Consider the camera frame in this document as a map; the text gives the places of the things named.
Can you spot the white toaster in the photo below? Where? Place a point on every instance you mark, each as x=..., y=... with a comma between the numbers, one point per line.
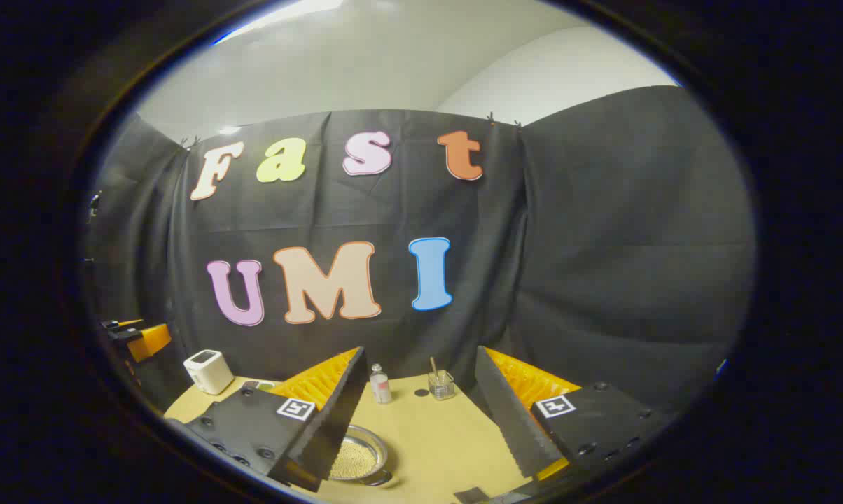
x=208, y=372

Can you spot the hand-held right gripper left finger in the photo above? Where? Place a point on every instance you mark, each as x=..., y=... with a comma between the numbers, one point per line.
x=337, y=413

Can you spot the steel pot with beans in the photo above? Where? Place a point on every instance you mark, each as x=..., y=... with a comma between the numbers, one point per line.
x=362, y=455

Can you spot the white divided dish with beans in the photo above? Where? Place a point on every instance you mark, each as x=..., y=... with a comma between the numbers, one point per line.
x=262, y=385

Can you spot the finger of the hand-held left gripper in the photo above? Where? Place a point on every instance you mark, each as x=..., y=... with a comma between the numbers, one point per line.
x=148, y=341

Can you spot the clear holder with wooden stick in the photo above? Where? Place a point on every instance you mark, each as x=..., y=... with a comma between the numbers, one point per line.
x=441, y=386

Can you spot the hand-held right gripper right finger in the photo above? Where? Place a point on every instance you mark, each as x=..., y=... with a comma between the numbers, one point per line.
x=509, y=413

